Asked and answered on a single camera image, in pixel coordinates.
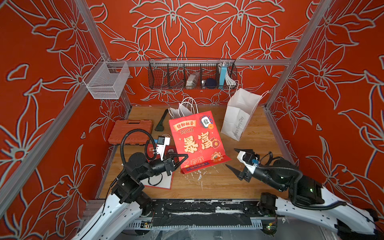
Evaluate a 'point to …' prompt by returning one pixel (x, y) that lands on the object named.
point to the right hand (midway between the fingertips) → (228, 157)
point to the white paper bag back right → (240, 109)
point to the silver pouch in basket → (192, 80)
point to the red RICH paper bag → (161, 181)
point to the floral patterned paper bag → (184, 109)
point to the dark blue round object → (211, 83)
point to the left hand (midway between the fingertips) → (187, 157)
